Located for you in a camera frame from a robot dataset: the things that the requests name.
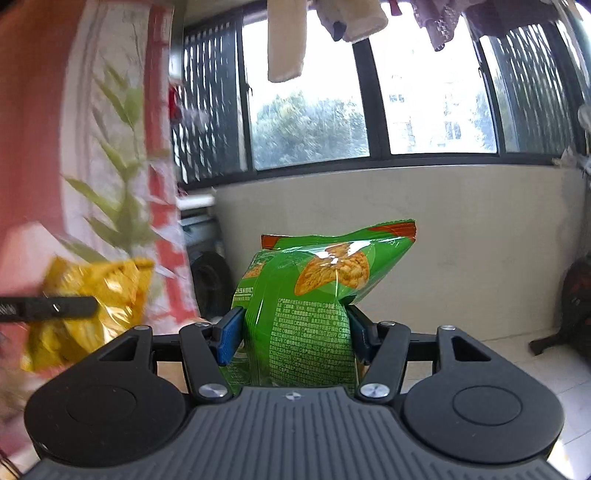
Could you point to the yellow snack bag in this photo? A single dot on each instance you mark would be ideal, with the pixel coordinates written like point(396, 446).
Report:
point(111, 286)

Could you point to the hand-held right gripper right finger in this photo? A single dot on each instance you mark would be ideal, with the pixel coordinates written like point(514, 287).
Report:
point(387, 353)

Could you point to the black framed window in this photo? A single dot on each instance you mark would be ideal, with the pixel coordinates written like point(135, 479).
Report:
point(318, 120)

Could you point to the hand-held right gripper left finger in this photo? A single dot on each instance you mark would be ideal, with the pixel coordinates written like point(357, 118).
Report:
point(230, 334)

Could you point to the blue grey hanging garment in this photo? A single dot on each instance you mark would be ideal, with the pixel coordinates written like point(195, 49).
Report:
point(331, 21)

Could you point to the black exercise bike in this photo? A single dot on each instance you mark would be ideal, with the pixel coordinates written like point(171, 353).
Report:
point(577, 304)

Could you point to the crumpled white cloth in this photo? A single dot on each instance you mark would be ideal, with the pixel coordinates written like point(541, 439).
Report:
point(572, 161)

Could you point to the dark hanging garment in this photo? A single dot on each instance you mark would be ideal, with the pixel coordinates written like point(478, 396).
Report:
point(512, 14)

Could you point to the green snack bag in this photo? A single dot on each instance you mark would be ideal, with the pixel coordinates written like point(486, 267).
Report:
point(304, 341)

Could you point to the bamboo print curtain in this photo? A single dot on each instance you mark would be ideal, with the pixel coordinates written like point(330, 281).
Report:
point(115, 138)

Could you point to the purple patterned hanging garment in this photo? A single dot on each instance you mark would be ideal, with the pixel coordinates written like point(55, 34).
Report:
point(438, 23)

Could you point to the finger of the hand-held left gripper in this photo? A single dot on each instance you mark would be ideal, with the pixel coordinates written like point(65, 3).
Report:
point(60, 308)

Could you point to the long beige hanging towel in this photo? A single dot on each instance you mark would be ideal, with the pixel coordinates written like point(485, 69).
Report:
point(286, 41)

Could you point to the grey washing machine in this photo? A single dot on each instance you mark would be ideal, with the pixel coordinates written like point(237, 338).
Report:
point(210, 281)

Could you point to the short beige hanging cloth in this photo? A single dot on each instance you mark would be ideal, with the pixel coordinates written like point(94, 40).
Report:
point(367, 18)

